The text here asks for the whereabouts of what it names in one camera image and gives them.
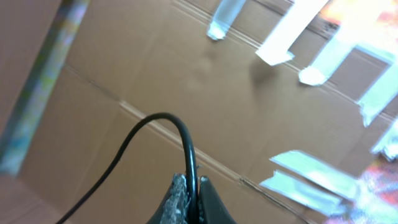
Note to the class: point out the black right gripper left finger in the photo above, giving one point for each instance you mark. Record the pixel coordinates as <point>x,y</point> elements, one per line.
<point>173,208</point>

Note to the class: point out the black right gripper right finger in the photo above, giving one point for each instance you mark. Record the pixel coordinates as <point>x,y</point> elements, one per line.
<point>212,209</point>

